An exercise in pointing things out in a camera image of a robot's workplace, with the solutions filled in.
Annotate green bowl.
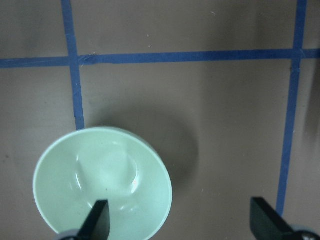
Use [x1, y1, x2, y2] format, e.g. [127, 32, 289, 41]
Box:
[32, 127, 173, 240]

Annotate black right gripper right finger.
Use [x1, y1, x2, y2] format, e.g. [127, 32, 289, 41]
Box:
[250, 197, 294, 240]

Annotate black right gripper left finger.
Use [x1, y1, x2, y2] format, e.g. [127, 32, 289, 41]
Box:
[77, 199, 111, 240]

